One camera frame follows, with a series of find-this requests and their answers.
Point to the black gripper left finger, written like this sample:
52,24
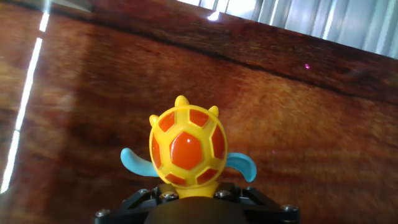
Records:
136,202

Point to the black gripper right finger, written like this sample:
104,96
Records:
264,208

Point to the yellow orange turtle toy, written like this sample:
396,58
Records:
186,149

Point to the beige shelf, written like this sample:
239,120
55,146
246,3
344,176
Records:
71,4

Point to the red-brown wooden board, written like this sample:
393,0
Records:
280,124

